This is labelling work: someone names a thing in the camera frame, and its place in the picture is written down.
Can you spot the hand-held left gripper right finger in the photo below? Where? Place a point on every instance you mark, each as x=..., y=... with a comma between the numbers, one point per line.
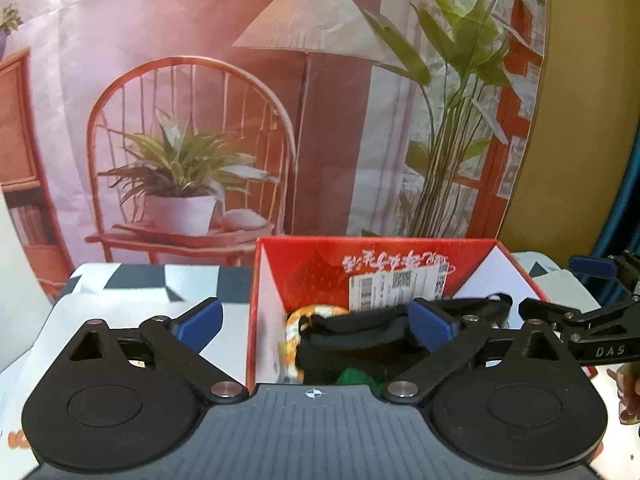
x=432, y=325

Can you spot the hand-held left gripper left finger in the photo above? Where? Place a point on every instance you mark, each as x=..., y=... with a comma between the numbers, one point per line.
x=200, y=325

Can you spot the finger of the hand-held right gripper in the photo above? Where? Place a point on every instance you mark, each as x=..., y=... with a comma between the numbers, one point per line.
x=592, y=266
x=550, y=312

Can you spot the black white green sock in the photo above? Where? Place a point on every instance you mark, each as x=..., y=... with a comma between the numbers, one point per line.
x=360, y=335

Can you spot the orange white soft toy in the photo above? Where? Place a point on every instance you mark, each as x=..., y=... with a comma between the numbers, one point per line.
x=291, y=340

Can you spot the red strawberry print cardboard box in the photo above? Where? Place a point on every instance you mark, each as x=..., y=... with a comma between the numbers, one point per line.
x=310, y=270

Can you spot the person's right hand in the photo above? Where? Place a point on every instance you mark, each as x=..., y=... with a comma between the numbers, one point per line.
x=631, y=390

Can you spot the white printed tablecloth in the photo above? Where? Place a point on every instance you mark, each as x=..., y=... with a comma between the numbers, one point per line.
x=140, y=280

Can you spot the yellow wooden panel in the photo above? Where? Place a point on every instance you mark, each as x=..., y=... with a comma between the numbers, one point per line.
x=575, y=110

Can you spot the white marble board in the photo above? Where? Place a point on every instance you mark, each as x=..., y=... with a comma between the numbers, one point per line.
x=15, y=285

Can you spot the printed room scene backdrop cloth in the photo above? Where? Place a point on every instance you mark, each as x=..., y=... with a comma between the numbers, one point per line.
x=325, y=160

